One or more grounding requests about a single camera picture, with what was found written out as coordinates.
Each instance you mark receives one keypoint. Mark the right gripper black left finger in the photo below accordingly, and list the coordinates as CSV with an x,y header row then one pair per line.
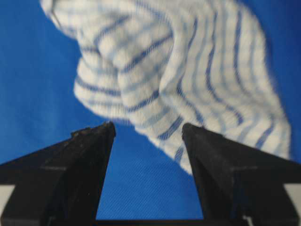
x,y
59,185

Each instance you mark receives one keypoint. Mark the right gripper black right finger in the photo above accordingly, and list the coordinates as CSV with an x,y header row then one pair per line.
x,y
241,185

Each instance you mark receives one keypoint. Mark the white blue-striped towel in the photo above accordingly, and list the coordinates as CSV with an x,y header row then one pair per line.
x,y
159,64

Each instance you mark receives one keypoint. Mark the blue table cloth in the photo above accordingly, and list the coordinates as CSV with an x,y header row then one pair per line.
x,y
38,108

